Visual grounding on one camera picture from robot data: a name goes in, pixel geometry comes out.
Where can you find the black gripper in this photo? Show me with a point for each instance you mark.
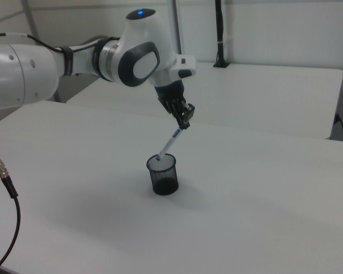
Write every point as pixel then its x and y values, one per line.
pixel 170 91

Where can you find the blue and white marker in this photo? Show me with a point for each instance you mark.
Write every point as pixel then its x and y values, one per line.
pixel 170 142

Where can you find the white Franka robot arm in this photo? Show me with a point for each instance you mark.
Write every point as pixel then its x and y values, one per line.
pixel 31 74

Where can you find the white side table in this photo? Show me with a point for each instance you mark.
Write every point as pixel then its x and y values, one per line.
pixel 245 94

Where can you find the black mesh pen cup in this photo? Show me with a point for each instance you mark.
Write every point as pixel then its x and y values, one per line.
pixel 164 177

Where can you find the black camera pole with clamp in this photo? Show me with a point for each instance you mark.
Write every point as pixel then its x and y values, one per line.
pixel 220 34

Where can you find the grey partition post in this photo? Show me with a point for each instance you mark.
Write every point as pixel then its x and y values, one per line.
pixel 177 25
pixel 30 17

